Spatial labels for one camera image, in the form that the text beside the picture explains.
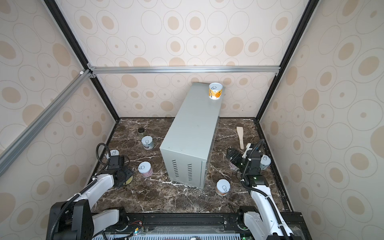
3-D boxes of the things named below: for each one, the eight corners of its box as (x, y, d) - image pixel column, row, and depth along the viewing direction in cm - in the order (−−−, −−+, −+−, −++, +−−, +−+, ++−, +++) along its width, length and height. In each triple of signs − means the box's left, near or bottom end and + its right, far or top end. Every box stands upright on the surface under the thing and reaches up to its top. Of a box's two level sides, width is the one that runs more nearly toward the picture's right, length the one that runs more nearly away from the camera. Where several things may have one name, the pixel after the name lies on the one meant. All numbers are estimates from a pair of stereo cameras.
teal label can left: (142, 149, 104) (139, 144, 99) (144, 140, 109) (142, 135, 104) (153, 149, 104) (151, 144, 99) (155, 140, 109) (153, 135, 104)
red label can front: (216, 195, 84) (217, 192, 79) (215, 183, 89) (216, 179, 84) (229, 195, 84) (231, 192, 79) (227, 183, 89) (229, 179, 84)
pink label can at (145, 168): (139, 177, 91) (136, 173, 86) (142, 165, 96) (139, 161, 91) (151, 177, 91) (149, 173, 86) (153, 165, 96) (151, 161, 91)
